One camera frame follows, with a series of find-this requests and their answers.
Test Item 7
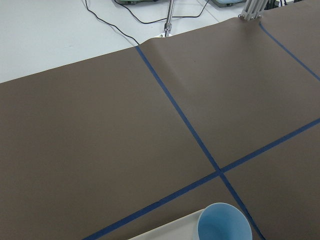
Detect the brown paper table mat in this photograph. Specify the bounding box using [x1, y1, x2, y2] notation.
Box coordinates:
[0, 0, 320, 240]

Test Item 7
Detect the metal rod with stand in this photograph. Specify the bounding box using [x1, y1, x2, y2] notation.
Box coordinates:
[155, 0, 176, 38]

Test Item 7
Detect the white plastic tray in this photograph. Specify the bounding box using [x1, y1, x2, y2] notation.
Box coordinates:
[131, 209, 204, 240]

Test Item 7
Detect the aluminium frame post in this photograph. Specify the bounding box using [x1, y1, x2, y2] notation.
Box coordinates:
[238, 0, 268, 21]

